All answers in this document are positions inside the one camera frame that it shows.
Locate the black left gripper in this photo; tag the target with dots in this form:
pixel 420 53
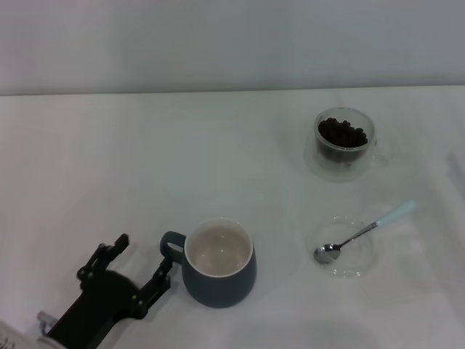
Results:
pixel 98 309

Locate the dark blue-grey ceramic mug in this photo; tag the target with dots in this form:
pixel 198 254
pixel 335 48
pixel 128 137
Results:
pixel 218 289

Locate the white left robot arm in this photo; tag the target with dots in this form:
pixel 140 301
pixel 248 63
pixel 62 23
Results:
pixel 14 338

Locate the coffee beans pile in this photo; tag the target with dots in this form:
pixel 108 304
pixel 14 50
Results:
pixel 341 136

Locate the clear glass saucer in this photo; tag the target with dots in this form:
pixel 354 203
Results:
pixel 357 256

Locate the clear double-wall glass cup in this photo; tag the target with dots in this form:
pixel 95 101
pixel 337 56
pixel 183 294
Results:
pixel 316 165

